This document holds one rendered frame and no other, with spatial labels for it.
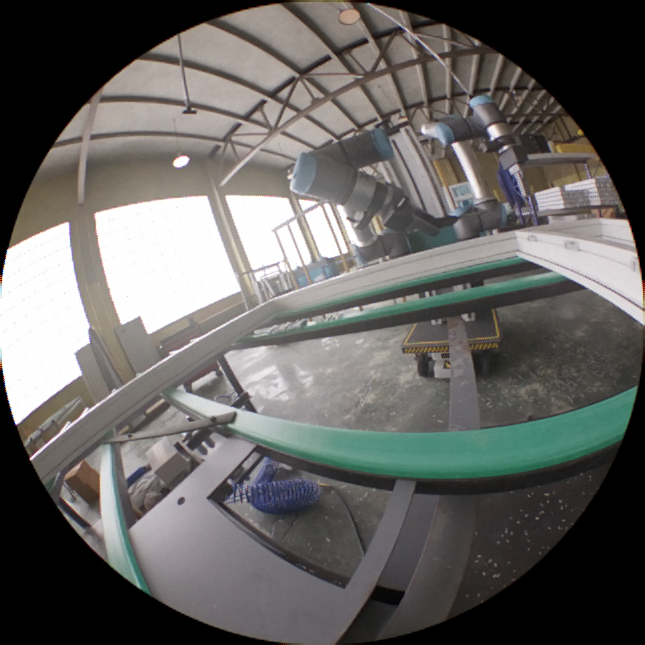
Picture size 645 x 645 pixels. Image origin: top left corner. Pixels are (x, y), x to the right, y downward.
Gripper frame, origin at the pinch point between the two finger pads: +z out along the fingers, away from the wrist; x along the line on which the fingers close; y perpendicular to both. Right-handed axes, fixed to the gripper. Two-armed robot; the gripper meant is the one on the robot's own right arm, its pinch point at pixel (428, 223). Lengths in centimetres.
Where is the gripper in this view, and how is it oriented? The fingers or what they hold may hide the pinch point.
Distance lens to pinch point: 56.8
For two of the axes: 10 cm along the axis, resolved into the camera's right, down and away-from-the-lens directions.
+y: 3.1, -3.6, -8.8
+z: 9.5, 2.0, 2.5
